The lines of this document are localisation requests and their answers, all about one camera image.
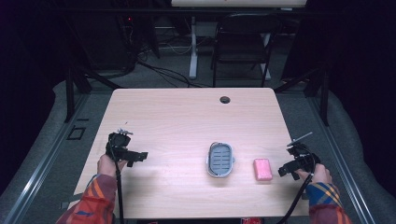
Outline black floor cables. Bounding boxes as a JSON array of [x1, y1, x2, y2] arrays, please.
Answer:
[[122, 36, 213, 89]]

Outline person's right hand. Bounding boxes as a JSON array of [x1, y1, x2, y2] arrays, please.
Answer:
[[295, 162, 333, 185]]

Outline white desk leg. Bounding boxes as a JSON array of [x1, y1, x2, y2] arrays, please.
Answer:
[[188, 16, 201, 80]]

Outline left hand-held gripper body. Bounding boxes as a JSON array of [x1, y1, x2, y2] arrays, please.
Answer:
[[105, 128, 134, 161]]

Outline black folding chair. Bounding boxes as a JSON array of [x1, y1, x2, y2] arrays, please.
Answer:
[[211, 12, 283, 89]]

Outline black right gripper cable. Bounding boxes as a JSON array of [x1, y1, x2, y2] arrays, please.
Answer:
[[276, 173, 315, 224]]

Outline black metal frame stand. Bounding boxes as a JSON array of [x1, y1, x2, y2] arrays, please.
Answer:
[[63, 60, 123, 124], [273, 60, 331, 127]]

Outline grey soap dish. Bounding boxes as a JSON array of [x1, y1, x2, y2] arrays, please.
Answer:
[[205, 141, 236, 179]]

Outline person's left hand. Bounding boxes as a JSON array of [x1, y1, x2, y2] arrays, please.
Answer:
[[96, 153, 128, 178]]

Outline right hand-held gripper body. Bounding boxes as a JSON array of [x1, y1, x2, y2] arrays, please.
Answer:
[[286, 132, 321, 175]]

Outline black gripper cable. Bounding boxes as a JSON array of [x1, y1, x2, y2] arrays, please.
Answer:
[[276, 173, 315, 224], [113, 155, 125, 224]]

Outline aluminium floor rail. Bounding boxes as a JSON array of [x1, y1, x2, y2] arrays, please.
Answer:
[[2, 92, 92, 224], [306, 92, 379, 224]]

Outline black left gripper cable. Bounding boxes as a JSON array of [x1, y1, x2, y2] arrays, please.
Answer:
[[113, 155, 125, 224]]

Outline pink soap bar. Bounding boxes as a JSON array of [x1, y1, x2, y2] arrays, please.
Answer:
[[252, 158, 274, 182]]

